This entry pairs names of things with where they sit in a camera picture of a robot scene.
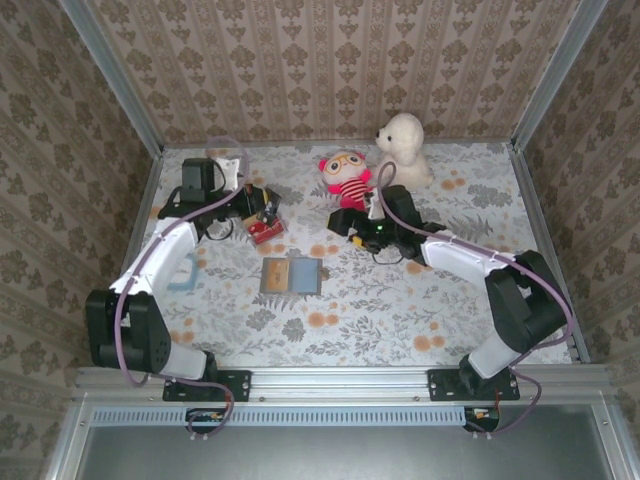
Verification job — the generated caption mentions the red credit card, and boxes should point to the red credit card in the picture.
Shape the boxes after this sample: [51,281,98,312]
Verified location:
[249,219,287,245]

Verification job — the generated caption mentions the grey card holder wallet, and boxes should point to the grey card holder wallet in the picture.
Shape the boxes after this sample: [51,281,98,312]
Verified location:
[259,256,332,297]

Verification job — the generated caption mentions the blue card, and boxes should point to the blue card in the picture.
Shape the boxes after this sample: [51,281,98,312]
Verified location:
[290,259,321,294]

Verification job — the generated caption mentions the orange card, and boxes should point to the orange card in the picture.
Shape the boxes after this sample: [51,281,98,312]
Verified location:
[264,260,292,293]

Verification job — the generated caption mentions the pink striped plush doll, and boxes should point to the pink striped plush doll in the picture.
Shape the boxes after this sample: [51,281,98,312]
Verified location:
[318,149,376,211]

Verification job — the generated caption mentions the white plush dog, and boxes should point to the white plush dog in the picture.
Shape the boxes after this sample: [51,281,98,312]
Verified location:
[373,112,435,194]

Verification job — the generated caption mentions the floral table cloth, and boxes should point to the floral table cloth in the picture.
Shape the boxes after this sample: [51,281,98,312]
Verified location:
[107,142,576,369]

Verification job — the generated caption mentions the grey metal panel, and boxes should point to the grey metal panel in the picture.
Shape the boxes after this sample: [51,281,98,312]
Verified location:
[74,404,614,480]

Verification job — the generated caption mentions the black controller board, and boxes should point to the black controller board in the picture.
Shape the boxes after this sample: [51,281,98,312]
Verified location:
[185,408,225,434]
[463,405,501,433]

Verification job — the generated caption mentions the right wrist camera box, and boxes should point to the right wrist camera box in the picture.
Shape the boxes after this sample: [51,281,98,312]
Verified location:
[366,191,389,221]

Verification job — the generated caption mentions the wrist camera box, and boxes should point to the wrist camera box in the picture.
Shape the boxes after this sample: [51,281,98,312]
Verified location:
[213,156,242,192]
[366,191,389,221]

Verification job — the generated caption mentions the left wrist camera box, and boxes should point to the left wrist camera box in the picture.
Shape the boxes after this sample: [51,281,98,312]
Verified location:
[213,156,242,192]

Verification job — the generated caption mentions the aluminium frame post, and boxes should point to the aluminium frame post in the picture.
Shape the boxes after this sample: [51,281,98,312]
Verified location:
[59,0,166,156]
[509,0,609,151]

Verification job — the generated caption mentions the aluminium frame rail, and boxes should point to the aluminium frame rail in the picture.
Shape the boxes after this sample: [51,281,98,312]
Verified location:
[74,364,614,401]

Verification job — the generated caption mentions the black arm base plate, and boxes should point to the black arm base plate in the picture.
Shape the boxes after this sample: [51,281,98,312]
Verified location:
[162,368,252,403]
[427,368,521,403]

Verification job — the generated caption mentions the light blue slotted cable duct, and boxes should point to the light blue slotted cable duct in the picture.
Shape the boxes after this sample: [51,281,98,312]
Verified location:
[92,405,469,427]

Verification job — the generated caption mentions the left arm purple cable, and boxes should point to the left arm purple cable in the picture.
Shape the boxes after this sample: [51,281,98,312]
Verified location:
[114,135,251,442]

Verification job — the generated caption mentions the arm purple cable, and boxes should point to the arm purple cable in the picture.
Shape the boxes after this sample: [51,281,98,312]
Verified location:
[114,135,251,442]
[377,160,576,440]

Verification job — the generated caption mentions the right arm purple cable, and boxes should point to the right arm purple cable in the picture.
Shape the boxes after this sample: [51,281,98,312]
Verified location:
[377,160,576,440]

